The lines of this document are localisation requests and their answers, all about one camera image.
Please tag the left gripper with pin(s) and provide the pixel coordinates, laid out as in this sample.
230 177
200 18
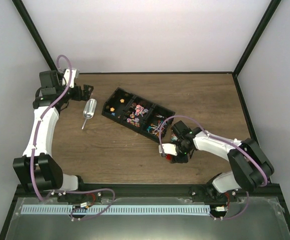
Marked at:
85 95

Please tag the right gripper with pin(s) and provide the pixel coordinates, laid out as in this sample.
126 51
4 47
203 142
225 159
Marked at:
176 160

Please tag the clear plastic jar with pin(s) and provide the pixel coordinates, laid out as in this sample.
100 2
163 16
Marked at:
174 138

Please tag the silver metal scoop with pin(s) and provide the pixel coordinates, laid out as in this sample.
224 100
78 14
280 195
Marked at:
89 110

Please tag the black candy tray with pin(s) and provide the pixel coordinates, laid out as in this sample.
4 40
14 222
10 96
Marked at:
138 114

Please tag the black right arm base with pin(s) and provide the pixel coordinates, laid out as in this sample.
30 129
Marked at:
207 193

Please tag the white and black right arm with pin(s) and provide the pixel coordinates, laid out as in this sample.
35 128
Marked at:
250 167

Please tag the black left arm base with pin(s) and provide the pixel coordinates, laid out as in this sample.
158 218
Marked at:
77 198

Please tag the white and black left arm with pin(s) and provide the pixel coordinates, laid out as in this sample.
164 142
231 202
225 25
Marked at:
36 169

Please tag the red jar lid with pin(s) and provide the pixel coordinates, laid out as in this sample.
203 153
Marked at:
169 157

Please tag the light blue slotted cable duct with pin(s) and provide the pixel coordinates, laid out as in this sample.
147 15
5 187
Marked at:
192 210

